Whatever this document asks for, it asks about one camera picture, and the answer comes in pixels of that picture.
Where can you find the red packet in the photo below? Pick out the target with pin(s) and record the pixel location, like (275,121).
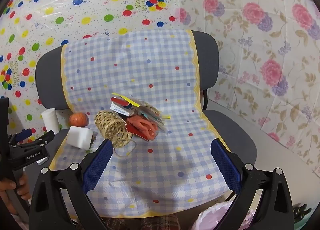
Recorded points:
(128,130)

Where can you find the orange fruit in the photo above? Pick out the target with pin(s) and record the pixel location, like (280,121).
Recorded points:
(78,119)

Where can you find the clear plastic packet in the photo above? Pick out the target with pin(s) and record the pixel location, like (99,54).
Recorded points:
(150,112)

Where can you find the balloon print wall sheet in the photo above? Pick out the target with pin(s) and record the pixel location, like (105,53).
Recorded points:
(75,19)

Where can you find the small white box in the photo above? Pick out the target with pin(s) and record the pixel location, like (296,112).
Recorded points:
(120,110)

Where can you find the woven bamboo basket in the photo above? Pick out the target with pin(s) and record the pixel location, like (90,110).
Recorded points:
(110,125)

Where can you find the orange knit cloth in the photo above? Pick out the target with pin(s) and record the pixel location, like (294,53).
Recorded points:
(140,126)

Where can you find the white roll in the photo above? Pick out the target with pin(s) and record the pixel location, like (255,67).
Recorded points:
(50,120)

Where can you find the plaid clothing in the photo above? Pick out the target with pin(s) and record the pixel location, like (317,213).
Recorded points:
(150,222)

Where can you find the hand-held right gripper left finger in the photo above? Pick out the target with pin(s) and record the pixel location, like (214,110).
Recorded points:
(98,165)

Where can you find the grey chair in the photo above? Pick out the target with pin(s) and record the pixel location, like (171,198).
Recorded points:
(207,52)

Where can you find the white foam block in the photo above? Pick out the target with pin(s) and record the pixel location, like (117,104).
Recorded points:
(80,137)

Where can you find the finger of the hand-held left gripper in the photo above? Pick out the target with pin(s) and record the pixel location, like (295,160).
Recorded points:
(40,141)
(25,133)

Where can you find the floral print wall sheet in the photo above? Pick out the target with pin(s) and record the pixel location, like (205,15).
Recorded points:
(250,44)

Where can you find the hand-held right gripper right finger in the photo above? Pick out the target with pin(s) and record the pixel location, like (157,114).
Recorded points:
(226,167)

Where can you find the yellow strip packet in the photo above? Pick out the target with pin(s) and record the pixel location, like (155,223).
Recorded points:
(127,100)

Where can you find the person's left hand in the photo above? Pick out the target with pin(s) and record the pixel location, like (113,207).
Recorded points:
(6,186)

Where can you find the blue checked dotted cloth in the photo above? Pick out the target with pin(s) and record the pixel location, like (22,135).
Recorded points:
(140,69)

